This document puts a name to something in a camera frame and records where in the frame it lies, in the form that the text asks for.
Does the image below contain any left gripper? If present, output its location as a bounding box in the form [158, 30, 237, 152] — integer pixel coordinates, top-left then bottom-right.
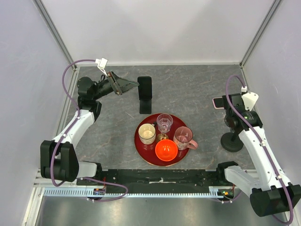
[93, 70, 139, 100]

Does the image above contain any black cased phone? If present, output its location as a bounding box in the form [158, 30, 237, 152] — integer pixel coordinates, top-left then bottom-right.
[137, 76, 152, 100]

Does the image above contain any black round-base clamp stand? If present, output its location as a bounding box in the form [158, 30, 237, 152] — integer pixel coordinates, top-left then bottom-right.
[220, 129, 244, 153]

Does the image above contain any pink cased phone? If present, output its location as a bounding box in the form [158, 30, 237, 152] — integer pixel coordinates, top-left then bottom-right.
[213, 97, 224, 110]

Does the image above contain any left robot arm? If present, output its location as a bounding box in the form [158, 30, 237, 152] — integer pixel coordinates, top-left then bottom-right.
[40, 72, 139, 185]

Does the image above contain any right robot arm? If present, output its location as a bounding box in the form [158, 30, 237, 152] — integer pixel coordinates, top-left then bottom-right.
[213, 92, 301, 217]

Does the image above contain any black folding phone stand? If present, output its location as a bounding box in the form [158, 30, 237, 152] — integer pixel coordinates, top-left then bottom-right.
[139, 99, 152, 114]

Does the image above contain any cream ceramic cup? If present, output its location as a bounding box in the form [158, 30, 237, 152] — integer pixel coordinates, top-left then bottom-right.
[138, 123, 156, 145]

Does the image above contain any pink ghost mug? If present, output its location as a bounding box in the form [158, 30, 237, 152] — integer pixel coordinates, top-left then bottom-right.
[173, 126, 198, 151]

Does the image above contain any clear faceted glass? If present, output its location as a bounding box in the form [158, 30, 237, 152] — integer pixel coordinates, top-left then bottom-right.
[157, 113, 173, 134]

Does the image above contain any red round tray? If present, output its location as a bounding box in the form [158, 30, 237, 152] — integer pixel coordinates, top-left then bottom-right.
[134, 113, 190, 167]

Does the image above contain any orange bowl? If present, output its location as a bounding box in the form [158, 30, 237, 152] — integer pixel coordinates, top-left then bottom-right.
[155, 139, 178, 161]

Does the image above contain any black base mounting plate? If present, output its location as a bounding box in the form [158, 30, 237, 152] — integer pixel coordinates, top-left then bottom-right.
[76, 168, 243, 194]

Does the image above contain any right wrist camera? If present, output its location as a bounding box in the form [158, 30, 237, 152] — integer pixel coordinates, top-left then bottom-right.
[241, 86, 259, 111]

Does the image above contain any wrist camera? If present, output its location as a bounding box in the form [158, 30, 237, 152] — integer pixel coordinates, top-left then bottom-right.
[241, 86, 259, 111]
[95, 58, 108, 77]

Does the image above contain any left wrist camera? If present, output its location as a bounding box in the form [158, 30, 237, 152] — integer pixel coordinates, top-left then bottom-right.
[95, 58, 108, 77]

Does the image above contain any grey slotted cable duct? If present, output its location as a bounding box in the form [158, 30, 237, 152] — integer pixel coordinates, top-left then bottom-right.
[43, 187, 223, 198]

